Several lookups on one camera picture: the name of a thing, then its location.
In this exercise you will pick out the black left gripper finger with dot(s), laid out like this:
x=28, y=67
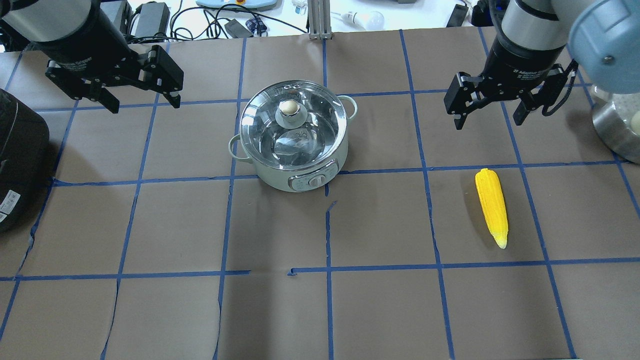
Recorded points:
x=167, y=77
x=97, y=93

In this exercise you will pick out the glass pot lid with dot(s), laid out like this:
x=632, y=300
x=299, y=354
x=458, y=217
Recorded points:
x=293, y=124

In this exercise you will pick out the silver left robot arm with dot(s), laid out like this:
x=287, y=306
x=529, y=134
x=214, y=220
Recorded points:
x=44, y=22

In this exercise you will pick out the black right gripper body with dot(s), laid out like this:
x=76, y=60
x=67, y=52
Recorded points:
x=522, y=64

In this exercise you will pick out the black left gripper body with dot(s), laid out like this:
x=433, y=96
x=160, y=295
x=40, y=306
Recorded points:
x=75, y=41

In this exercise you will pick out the black power adapter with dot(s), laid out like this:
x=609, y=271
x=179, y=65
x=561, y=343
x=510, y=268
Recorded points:
x=152, y=20

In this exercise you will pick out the yellow corn cob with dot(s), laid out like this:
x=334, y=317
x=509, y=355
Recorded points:
x=493, y=205

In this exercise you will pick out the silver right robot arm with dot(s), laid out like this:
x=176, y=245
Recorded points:
x=539, y=46

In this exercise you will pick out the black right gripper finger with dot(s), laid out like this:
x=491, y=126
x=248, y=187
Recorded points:
x=556, y=89
x=463, y=97

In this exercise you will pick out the white light bulb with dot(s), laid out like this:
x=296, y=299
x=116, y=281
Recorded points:
x=369, y=20

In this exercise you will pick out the steel pot at edge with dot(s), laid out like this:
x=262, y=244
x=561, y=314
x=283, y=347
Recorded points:
x=615, y=118

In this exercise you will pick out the black rice cooker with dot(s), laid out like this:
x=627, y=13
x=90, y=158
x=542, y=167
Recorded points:
x=24, y=139

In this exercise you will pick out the aluminium frame post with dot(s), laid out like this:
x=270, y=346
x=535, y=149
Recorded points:
x=318, y=19

